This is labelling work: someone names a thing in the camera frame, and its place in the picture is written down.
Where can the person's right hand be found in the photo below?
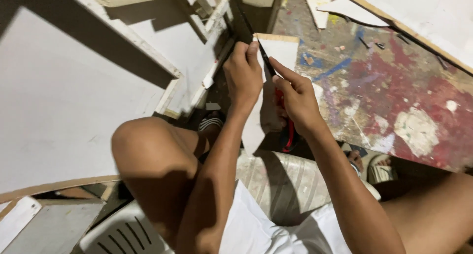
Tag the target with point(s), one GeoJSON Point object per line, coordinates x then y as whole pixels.
{"type": "Point", "coordinates": [301, 99]}

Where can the person's left hand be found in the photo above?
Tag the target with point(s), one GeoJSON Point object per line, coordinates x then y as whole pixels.
{"type": "Point", "coordinates": [242, 76]}

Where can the person's left fingers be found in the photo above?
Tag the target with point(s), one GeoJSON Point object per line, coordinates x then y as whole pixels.
{"type": "Point", "coordinates": [252, 51]}

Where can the white cut board piece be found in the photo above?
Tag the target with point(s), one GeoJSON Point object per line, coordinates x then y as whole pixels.
{"type": "Point", "coordinates": [281, 51]}

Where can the red black utility knife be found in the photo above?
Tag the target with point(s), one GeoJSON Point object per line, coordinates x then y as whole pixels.
{"type": "Point", "coordinates": [291, 137]}

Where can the small white board scrap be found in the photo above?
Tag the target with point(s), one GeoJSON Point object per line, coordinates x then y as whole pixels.
{"type": "Point", "coordinates": [213, 106]}

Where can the white board strip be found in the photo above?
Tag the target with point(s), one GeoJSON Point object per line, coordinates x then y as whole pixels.
{"type": "Point", "coordinates": [317, 4]}

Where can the black white striped sandal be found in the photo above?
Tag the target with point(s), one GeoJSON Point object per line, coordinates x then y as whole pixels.
{"type": "Point", "coordinates": [210, 122]}

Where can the white curved board offcut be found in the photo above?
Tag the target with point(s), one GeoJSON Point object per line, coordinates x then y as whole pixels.
{"type": "Point", "coordinates": [349, 12]}

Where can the black screw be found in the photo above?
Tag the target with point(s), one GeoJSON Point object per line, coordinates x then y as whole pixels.
{"type": "Point", "coordinates": [364, 43]}
{"type": "Point", "coordinates": [403, 38]}
{"type": "Point", "coordinates": [442, 62]}
{"type": "Point", "coordinates": [379, 45]}

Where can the white plastic chair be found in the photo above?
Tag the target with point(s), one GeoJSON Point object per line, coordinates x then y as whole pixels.
{"type": "Point", "coordinates": [292, 184]}

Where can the person's left leg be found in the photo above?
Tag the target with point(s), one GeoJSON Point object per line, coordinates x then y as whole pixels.
{"type": "Point", "coordinates": [155, 161]}

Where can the person's leg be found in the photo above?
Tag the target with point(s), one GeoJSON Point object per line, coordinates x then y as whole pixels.
{"type": "Point", "coordinates": [155, 161]}
{"type": "Point", "coordinates": [432, 213]}

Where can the person's right foot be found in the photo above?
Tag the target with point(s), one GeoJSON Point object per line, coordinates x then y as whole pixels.
{"type": "Point", "coordinates": [356, 161]}

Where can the person's white shorts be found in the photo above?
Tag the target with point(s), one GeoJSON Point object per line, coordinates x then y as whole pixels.
{"type": "Point", "coordinates": [255, 228]}

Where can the white board with wooden edge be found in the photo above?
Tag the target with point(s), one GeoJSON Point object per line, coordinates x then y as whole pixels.
{"type": "Point", "coordinates": [432, 17]}

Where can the large white curved board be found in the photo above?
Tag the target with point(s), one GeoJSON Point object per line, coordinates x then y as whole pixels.
{"type": "Point", "coordinates": [62, 110]}

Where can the person's right leg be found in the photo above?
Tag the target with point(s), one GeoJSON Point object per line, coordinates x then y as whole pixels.
{"type": "Point", "coordinates": [432, 213]}

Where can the grey board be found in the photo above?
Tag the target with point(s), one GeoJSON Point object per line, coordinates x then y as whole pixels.
{"type": "Point", "coordinates": [55, 228]}

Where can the white wooden frame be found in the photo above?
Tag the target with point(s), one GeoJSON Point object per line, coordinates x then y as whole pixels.
{"type": "Point", "coordinates": [177, 43]}

